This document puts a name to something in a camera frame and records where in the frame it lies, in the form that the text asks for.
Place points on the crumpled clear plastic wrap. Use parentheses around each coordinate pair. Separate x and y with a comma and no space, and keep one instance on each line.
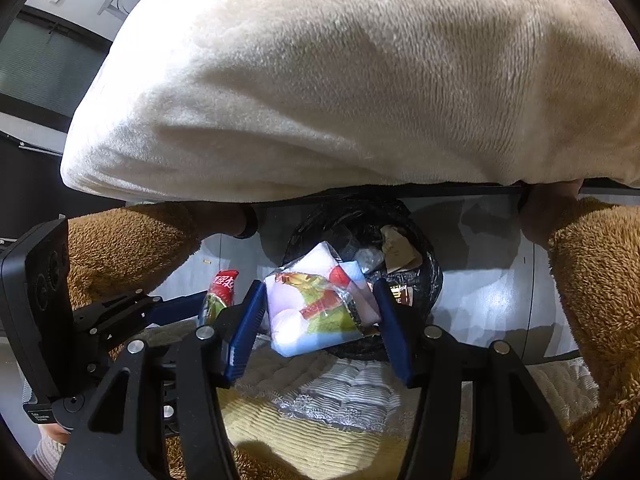
(369,260)

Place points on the window with grey blind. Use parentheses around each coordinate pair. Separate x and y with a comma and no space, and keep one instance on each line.
(45,70)

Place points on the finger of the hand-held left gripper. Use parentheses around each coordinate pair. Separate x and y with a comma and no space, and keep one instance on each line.
(170,308)
(117,342)

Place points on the person's left hand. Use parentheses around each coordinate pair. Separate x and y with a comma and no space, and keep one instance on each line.
(50,452)

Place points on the black bag lined trash bin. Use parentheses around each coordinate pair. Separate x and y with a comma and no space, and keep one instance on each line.
(425,280)

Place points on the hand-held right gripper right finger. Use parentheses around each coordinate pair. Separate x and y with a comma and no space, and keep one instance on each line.
(395,330)

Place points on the brown paper scrap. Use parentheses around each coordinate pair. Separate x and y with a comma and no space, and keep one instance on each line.
(400,250)

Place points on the quilted yellow grey floor mat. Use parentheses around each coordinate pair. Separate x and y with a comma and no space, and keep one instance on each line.
(350,410)

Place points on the green printed clear snack packet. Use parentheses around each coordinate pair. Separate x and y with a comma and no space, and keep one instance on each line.
(315,310)

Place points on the red and green snack packet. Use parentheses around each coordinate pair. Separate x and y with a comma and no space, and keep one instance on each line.
(222,287)

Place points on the brown snack wrapper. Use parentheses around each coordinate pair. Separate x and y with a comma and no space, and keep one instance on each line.
(401,294)

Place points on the beige fleece bed blanket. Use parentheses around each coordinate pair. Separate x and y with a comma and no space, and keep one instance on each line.
(350,85)

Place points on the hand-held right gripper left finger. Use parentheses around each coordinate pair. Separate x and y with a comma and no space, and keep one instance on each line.
(245,335)

